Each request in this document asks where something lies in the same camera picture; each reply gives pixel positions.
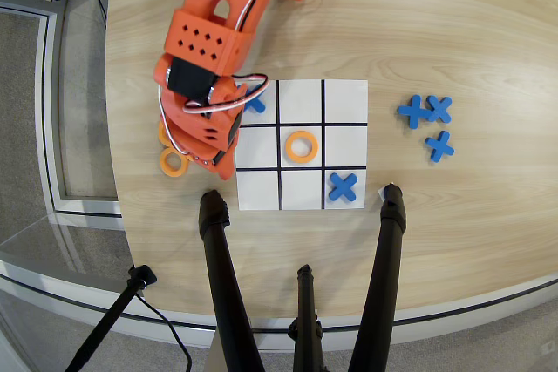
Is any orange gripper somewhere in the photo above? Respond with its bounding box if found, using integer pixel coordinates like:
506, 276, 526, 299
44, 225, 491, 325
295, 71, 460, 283
157, 77, 246, 181

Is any white tic-tac-toe grid sheet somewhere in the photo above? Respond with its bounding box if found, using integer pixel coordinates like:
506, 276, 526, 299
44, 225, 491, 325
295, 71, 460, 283
234, 78, 370, 212

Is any blue foam cross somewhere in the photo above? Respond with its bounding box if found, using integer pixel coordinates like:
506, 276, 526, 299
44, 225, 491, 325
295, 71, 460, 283
425, 130, 456, 164
425, 95, 453, 125
326, 172, 359, 204
242, 84, 268, 114
396, 94, 431, 131

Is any thin black tripod leg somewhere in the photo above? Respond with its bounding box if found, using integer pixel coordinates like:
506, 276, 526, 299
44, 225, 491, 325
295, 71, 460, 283
287, 263, 326, 372

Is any black stand pole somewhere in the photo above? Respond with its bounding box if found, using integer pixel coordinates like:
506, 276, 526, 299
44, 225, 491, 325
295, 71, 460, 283
64, 264, 158, 372

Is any grey metal floor frame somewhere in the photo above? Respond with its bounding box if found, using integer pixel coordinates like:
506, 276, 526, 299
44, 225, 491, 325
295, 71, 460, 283
0, 0, 126, 219

